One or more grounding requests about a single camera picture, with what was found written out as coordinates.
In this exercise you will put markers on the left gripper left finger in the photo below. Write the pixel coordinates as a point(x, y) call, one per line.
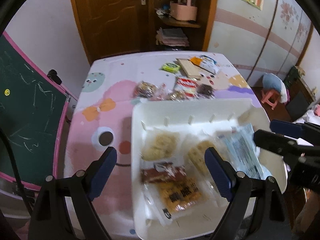
point(85, 186)

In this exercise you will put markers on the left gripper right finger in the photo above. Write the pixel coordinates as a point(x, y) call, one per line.
point(235, 188)

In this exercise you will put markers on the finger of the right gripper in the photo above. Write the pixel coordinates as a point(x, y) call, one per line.
point(304, 130)
point(282, 145)

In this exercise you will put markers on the large white blue snack bag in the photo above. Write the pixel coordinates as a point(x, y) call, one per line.
point(238, 147)

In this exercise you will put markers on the yellow cracker snack bag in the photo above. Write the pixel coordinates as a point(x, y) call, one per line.
point(196, 156)

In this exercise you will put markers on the white plastic tray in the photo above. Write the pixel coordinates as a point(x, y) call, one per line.
point(193, 121)

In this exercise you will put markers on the orange biscuit snack bag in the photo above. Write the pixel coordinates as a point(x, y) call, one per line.
point(169, 201)

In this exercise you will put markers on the brown chocolate snack packet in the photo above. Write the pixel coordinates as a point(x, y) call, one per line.
point(163, 173)

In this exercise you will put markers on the yellow puff snack bag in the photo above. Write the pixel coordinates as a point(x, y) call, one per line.
point(159, 144)

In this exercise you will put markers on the dark snack packet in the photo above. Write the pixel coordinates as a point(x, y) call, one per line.
point(205, 91)

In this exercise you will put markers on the red cookies packet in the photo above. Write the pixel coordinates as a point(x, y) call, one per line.
point(187, 86)

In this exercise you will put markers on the orange white snack bar packet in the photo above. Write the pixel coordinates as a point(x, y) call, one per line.
point(206, 63)

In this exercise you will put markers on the nut mix snack packet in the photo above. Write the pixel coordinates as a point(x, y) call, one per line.
point(145, 89)

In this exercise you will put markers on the beige wafer cracker pack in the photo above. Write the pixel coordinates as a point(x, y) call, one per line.
point(191, 70)

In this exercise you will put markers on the green candy packet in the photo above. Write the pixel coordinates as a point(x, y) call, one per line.
point(171, 67)

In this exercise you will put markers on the pink plastic stool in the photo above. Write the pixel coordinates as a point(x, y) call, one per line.
point(270, 97)

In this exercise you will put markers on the cartoon printed tablecloth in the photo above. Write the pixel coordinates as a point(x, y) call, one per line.
point(106, 103)

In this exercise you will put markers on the folded cloth stack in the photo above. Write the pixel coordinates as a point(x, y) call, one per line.
point(172, 38)

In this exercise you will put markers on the wooden corner shelf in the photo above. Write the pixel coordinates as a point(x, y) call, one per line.
point(198, 32)

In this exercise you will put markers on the pink basket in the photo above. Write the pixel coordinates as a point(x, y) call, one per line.
point(183, 10)

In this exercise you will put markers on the brown wooden door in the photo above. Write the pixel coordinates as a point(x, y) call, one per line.
point(113, 27)

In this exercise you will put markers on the green chalkboard pink frame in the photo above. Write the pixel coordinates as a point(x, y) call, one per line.
point(33, 109)

